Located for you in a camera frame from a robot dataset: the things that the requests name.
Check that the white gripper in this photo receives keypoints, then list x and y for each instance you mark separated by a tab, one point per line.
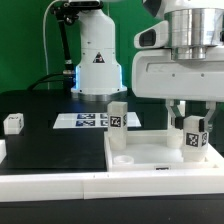
156	75

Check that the white square tabletop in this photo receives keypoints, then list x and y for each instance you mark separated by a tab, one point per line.
148	150

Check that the white marker tag sheet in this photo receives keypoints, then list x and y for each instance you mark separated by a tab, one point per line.
81	120

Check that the white U-shaped obstacle wall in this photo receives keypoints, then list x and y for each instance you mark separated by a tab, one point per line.
111	184

